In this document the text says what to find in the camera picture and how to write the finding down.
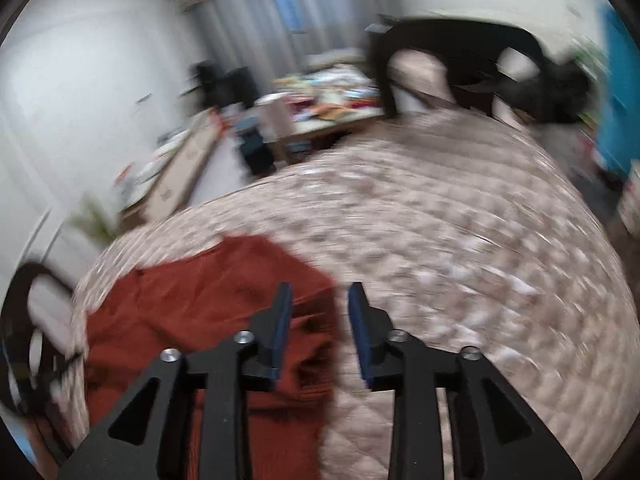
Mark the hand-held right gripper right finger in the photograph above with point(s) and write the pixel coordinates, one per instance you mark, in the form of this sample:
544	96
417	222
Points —
357	330

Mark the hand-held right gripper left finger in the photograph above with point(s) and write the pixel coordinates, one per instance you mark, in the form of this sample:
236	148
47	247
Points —
282	320

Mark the red knit sweater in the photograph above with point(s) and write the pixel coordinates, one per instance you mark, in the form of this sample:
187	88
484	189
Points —
200	300

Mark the beige quilted blanket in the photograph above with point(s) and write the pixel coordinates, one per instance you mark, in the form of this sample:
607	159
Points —
425	220

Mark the blue round stool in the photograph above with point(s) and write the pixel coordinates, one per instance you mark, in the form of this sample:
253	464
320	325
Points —
257	152

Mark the white low cabinet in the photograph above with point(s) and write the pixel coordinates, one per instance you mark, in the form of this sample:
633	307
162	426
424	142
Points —
185	165

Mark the pale cylindrical appliance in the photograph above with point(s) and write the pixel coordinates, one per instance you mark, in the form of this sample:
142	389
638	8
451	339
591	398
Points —
277	116

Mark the cluttered wooden low table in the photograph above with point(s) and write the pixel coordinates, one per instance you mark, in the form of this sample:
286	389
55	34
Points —
330	120

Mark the green potted plant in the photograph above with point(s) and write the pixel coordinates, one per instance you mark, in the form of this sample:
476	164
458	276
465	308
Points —
97	222

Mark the black box speaker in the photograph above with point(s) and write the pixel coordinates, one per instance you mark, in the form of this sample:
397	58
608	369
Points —
244	87

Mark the black backpack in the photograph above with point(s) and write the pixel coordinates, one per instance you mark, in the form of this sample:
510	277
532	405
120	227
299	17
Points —
212	82

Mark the dark wooden chair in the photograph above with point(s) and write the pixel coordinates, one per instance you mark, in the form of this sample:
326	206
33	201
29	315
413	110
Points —
450	30
15	310

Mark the blue and white striped curtains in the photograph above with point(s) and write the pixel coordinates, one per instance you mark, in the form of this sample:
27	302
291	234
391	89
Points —
250	10

